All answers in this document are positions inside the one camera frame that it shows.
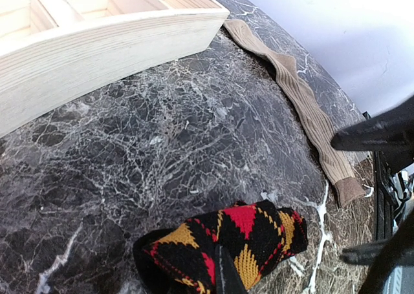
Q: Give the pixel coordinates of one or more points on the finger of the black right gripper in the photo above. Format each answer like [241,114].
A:
[364,254]
[391,131]

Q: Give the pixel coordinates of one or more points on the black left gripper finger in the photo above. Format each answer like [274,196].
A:
[227,279]

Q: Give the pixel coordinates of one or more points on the tan plain sock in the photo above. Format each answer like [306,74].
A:
[316,124]

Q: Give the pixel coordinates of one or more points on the wooden compartment tray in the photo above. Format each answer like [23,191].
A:
[54,51]

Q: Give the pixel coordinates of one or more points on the black argyle sock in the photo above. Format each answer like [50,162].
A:
[257,236]

